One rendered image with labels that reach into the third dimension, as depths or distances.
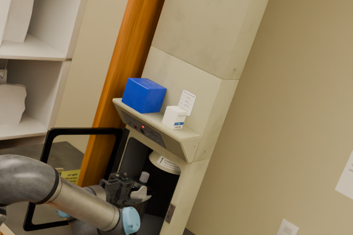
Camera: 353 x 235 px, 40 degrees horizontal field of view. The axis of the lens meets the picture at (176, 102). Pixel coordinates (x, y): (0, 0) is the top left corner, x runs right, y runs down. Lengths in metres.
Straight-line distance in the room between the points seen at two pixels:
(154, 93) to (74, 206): 0.52
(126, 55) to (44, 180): 0.70
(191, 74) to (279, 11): 0.51
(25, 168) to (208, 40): 0.73
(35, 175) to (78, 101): 1.49
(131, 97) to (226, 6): 0.43
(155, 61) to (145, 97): 0.17
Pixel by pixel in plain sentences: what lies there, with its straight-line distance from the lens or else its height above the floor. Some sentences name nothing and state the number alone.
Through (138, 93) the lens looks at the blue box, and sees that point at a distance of 1.60.
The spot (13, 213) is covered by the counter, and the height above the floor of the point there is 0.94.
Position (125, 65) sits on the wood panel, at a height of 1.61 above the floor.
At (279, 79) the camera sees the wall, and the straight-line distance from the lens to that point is 1.91.
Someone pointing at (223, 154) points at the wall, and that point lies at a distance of 2.06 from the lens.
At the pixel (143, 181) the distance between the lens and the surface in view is 1.71.
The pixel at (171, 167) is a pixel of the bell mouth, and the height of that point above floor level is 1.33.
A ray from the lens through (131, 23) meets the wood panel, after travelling 1.68.
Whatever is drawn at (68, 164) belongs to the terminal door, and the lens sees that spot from 1.72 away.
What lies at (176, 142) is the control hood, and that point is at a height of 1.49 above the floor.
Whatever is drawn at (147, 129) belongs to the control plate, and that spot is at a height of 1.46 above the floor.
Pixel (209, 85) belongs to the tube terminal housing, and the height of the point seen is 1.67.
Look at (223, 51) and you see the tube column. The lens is 1.53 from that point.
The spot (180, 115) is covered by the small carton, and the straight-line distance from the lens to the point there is 1.55.
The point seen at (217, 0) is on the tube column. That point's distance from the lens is 1.56.
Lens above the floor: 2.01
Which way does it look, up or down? 16 degrees down
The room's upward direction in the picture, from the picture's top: 18 degrees clockwise
